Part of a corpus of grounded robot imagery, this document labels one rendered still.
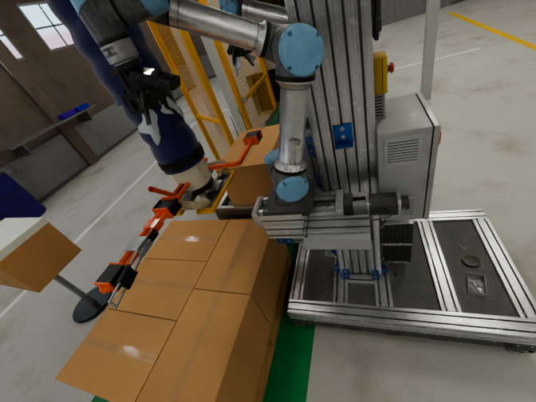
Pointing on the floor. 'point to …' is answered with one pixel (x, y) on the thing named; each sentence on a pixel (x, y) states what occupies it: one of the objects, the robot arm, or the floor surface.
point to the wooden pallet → (273, 333)
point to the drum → (17, 200)
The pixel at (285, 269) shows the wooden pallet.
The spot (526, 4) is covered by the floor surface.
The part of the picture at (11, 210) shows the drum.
